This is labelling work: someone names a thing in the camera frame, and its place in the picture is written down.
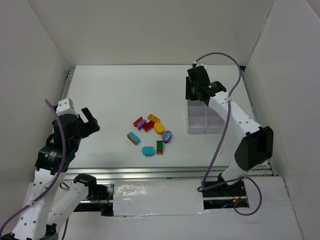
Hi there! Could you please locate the purple curved lego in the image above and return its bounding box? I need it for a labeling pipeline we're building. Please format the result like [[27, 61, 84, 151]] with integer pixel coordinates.
[[137, 119, 147, 130]]

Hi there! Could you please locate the white divided container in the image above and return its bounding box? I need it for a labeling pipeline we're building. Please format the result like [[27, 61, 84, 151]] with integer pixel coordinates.
[[186, 99, 225, 134]]

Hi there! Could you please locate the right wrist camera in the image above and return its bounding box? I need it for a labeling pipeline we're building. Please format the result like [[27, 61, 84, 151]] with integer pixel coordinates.
[[192, 61, 208, 70]]

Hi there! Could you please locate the aluminium front rail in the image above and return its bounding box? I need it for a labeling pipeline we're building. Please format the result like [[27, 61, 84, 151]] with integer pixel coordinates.
[[62, 166, 273, 180]]

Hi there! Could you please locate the green rectangular lego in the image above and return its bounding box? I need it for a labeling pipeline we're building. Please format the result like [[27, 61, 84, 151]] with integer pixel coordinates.
[[156, 140, 163, 150]]

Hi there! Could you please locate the purple oval flower lego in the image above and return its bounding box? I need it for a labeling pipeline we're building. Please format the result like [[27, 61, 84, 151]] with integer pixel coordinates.
[[161, 130, 172, 144]]

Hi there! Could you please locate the brown lego plate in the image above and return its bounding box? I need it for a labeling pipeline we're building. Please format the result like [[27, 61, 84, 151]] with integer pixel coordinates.
[[126, 133, 140, 146]]

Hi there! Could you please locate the teal rounded lego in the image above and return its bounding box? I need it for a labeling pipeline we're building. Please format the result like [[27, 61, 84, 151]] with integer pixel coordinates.
[[141, 146, 156, 157]]

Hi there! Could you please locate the teal stepped lego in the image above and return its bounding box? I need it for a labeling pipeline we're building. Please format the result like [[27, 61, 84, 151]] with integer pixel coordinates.
[[128, 131, 141, 143]]

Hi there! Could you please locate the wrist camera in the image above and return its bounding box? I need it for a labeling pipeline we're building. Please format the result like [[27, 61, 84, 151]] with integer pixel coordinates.
[[192, 61, 208, 70], [56, 98, 77, 117]]

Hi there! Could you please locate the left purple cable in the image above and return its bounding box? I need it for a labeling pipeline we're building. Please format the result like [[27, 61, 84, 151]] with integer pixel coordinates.
[[0, 99, 71, 240]]

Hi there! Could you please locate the aluminium rail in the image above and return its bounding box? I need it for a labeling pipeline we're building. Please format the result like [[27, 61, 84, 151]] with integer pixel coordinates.
[[62, 166, 273, 180], [61, 68, 75, 100], [241, 65, 279, 177]]

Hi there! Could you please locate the right aluminium rail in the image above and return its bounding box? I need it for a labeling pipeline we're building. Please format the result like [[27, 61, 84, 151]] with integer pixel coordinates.
[[241, 65, 279, 177]]

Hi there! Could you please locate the red curved lego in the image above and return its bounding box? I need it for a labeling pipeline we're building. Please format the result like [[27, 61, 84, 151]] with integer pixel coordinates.
[[133, 116, 143, 127]]

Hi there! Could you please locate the orange flat lego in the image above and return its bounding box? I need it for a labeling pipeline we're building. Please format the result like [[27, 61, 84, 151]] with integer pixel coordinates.
[[147, 114, 160, 123]]

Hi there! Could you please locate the white foil sheet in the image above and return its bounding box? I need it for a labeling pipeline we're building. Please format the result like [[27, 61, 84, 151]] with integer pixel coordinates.
[[113, 179, 205, 217]]

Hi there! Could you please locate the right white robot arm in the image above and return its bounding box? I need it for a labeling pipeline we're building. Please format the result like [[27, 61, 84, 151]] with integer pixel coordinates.
[[185, 65, 274, 186]]

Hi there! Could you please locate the yellow oval lego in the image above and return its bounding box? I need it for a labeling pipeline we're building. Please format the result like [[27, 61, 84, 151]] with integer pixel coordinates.
[[154, 122, 165, 135]]

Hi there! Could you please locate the brown small lego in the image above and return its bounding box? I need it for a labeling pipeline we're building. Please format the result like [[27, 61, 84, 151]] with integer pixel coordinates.
[[156, 149, 164, 155]]

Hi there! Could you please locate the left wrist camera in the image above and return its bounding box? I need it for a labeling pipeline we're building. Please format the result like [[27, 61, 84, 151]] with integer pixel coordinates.
[[56, 98, 77, 117]]

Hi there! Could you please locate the left aluminium rail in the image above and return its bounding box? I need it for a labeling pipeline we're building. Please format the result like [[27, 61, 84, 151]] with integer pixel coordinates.
[[61, 68, 75, 100]]

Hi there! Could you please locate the purple cable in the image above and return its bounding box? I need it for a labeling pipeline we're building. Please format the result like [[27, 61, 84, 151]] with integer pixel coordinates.
[[194, 51, 263, 217], [0, 99, 71, 240]]

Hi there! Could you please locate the red rectangular lego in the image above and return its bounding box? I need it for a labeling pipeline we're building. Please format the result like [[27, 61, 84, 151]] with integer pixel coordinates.
[[142, 120, 155, 132]]

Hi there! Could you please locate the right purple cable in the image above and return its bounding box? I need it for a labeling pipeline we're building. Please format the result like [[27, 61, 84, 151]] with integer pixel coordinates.
[[194, 51, 263, 217]]

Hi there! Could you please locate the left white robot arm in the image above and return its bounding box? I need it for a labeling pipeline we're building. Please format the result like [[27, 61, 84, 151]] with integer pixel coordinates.
[[0, 104, 100, 240]]

